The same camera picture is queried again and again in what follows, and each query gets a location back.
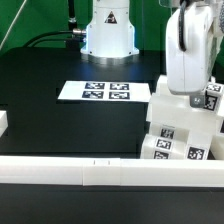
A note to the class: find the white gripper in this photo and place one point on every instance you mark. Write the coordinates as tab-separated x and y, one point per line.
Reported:
192	45

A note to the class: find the white chair back frame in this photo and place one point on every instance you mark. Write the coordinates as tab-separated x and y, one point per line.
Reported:
175	110

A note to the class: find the white chair seat part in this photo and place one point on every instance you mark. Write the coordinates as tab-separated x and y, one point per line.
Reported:
202	146

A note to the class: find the white tagged cube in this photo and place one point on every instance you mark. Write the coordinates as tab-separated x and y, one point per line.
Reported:
213	96

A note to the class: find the white front fence bar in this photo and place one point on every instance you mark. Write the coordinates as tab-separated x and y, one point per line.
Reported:
111	172

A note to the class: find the white fence bar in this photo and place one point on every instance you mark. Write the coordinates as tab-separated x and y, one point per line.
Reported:
111	172
3	122

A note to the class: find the white marker base sheet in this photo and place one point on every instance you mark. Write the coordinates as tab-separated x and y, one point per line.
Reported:
105	91

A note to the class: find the black vertical pole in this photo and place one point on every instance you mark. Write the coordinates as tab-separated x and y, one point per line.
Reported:
71	11

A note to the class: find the white left fence bar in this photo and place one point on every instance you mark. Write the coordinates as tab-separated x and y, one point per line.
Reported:
3	122

